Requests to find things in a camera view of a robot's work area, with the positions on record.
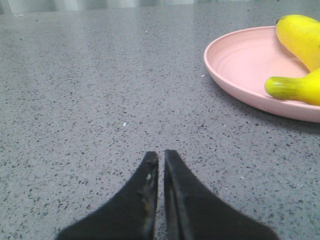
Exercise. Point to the yellow banana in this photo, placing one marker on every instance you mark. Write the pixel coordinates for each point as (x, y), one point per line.
(301, 36)

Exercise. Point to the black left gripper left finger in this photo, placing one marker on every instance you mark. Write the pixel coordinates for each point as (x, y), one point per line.
(129, 215)

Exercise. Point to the white curtain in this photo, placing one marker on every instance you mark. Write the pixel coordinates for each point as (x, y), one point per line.
(22, 8)

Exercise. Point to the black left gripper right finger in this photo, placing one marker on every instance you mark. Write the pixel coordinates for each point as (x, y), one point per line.
(194, 213)

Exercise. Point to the pink plate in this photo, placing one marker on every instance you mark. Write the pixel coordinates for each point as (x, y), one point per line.
(240, 62)

